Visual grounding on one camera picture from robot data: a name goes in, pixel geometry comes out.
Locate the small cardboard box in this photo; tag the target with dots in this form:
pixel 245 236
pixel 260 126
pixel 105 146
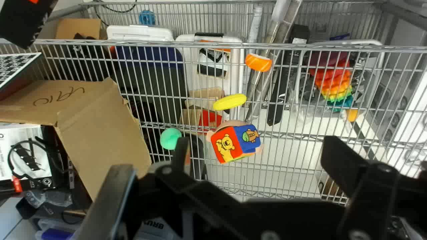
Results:
pixel 77 28

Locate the green toy egg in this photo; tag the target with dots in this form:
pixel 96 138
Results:
pixel 170 138

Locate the black device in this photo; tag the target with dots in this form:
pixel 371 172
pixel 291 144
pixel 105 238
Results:
pixel 21 17

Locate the black handheld radio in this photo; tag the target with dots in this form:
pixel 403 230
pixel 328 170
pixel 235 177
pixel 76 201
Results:
pixel 276 106

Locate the red flat toy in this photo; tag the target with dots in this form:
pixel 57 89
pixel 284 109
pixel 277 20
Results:
pixel 208 118

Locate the brown cardboard box with writing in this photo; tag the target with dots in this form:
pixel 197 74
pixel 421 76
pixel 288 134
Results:
pixel 88 128

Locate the white bin with orange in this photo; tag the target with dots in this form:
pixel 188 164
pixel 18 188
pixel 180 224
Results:
pixel 190 66

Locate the white printed carton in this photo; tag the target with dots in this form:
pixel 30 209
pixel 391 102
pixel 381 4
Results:
pixel 17 137

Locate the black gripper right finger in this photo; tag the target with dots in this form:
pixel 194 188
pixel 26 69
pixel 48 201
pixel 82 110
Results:
pixel 364 190

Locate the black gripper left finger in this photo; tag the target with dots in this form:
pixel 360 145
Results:
pixel 108 204

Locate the orange salmon sushi toy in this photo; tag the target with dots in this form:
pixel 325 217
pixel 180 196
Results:
pixel 257 62

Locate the metal grid rack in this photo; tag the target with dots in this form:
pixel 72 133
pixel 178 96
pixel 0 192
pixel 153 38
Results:
pixel 14 66

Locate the blue white storage bin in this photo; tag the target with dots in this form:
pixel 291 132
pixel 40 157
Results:
pixel 141 34

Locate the yellow toy maize cob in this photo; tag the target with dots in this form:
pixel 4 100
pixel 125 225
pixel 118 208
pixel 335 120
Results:
pixel 228 101

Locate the colourful picture cube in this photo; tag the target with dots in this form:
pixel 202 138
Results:
pixel 233 142

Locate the white tube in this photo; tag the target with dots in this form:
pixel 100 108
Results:
pixel 281 8

